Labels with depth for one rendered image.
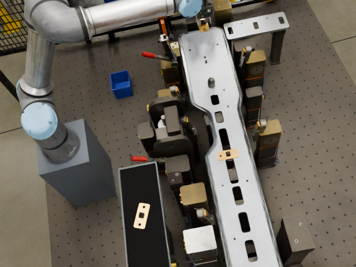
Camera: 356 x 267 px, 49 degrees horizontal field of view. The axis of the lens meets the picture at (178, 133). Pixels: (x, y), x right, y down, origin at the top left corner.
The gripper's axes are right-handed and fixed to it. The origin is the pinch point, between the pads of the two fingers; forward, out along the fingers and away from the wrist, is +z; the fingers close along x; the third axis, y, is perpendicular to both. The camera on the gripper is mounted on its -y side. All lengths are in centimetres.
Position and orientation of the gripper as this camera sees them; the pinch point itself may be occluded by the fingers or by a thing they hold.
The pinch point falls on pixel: (202, 20)
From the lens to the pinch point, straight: 160.0
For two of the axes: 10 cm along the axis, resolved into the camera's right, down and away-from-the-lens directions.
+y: 1.6, 8.7, -4.6
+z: 1.2, 4.4, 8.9
